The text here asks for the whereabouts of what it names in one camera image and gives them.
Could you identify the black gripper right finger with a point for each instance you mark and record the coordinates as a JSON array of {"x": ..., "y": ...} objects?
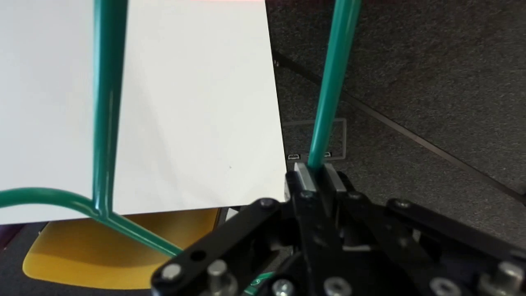
[{"x": 395, "y": 247}]

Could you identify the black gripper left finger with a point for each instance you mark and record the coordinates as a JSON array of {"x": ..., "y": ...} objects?
[{"x": 263, "y": 236}]

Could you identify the yellow chair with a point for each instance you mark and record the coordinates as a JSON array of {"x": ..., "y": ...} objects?
[{"x": 109, "y": 252}]

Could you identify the green clothing hanger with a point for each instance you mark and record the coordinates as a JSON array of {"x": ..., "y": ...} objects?
[{"x": 104, "y": 109}]

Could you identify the floor outlet cover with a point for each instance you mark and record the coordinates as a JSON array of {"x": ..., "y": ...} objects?
[{"x": 298, "y": 141}]

